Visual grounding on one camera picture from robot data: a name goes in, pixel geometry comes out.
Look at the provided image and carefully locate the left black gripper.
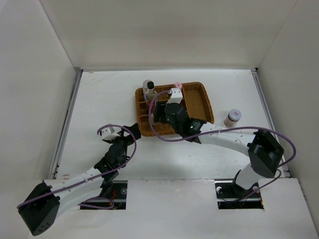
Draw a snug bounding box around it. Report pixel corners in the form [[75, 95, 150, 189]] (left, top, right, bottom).
[[107, 123, 140, 151]]

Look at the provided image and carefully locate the tall dark vinegar bottle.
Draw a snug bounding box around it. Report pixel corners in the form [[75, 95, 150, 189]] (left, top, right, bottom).
[[144, 81, 158, 112]]

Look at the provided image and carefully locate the silver-lid jar with blue label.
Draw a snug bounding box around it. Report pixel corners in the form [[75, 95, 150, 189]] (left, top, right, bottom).
[[143, 80, 151, 95]]

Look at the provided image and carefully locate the pink-cap clear spice bottle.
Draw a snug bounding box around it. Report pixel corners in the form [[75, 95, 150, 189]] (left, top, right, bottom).
[[174, 82, 182, 90]]

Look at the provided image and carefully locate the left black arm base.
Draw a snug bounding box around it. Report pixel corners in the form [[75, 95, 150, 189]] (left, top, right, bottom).
[[80, 181, 128, 210]]

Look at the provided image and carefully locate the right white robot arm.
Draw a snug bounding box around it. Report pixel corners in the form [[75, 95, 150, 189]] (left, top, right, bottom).
[[152, 103, 284, 197]]

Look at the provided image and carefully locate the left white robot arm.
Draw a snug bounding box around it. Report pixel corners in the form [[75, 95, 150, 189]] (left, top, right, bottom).
[[17, 123, 141, 236]]

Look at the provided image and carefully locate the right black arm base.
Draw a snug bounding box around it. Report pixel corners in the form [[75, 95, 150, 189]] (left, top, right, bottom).
[[214, 180, 264, 210]]

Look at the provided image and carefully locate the brown wicker divided basket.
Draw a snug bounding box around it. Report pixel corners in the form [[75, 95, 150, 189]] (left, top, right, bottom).
[[135, 82, 214, 137]]

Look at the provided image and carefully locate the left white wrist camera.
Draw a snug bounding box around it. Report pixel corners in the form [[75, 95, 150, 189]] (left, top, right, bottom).
[[97, 124, 119, 140]]

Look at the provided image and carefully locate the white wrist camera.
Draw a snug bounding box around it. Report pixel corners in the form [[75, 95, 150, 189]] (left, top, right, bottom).
[[166, 88, 183, 105], [97, 124, 119, 140]]

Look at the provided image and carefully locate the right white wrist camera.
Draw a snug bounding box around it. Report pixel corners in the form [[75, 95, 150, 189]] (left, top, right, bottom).
[[166, 88, 183, 105]]

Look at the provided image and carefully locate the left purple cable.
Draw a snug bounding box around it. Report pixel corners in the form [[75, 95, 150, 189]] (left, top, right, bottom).
[[16, 123, 138, 210]]

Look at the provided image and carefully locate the purple cable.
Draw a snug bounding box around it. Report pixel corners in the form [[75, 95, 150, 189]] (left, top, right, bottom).
[[148, 90, 298, 202], [16, 123, 138, 210]]

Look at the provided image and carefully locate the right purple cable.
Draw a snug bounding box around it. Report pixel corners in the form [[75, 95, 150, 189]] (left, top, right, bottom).
[[148, 90, 298, 202]]

